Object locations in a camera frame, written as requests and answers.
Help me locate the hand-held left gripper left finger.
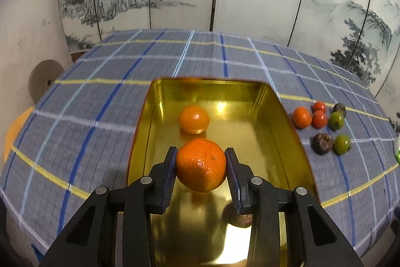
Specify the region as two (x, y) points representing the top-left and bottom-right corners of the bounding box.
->
(39, 146), (179, 267)

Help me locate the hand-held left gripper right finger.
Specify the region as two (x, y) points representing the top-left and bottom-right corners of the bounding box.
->
(224, 147), (365, 267)

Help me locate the orange mandarin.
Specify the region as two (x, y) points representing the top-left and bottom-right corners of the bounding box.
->
(175, 138), (227, 193)
(179, 105), (210, 134)

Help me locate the gold-lined red tin box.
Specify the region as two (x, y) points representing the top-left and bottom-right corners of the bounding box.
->
(126, 77), (320, 267)

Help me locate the small orange fruit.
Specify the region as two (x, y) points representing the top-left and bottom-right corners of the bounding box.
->
(292, 106), (312, 129)

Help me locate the dark brown round fruit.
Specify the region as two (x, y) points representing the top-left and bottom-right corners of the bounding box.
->
(313, 133), (334, 155)
(222, 203), (253, 228)

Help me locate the green round fruit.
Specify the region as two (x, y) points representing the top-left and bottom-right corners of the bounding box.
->
(328, 112), (345, 131)
(333, 134), (352, 155)

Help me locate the blue plaid tablecloth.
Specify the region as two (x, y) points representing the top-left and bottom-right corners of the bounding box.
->
(0, 29), (400, 258)

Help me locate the grey round stone disc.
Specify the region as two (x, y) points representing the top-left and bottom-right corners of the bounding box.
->
(29, 60), (65, 105)

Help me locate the yellow-orange plastic stool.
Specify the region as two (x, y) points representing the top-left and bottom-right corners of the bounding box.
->
(4, 106), (34, 161)

